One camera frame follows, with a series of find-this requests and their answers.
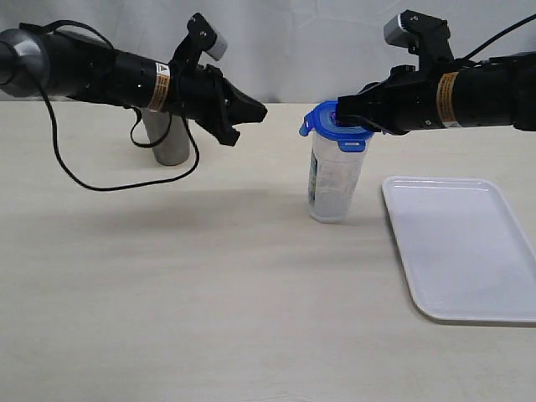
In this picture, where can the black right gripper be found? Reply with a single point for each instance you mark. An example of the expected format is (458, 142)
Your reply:
(405, 101)

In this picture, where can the white backdrop curtain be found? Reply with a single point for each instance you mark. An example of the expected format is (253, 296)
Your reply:
(290, 51)

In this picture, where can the blue plastic container lid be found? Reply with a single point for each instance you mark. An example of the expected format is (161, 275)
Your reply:
(322, 120)

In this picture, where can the white plastic tray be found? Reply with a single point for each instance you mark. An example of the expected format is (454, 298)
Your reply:
(465, 256)

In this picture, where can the stainless steel cup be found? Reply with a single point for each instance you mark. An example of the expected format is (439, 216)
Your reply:
(175, 148)

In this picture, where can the clear tall plastic container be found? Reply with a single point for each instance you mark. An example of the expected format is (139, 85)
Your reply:
(335, 167)

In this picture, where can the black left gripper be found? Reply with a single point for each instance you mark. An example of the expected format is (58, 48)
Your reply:
(198, 90)

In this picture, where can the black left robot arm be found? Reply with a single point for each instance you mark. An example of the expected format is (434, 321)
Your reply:
(88, 68)

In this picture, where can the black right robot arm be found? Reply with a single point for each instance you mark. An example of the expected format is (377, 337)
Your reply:
(442, 91)

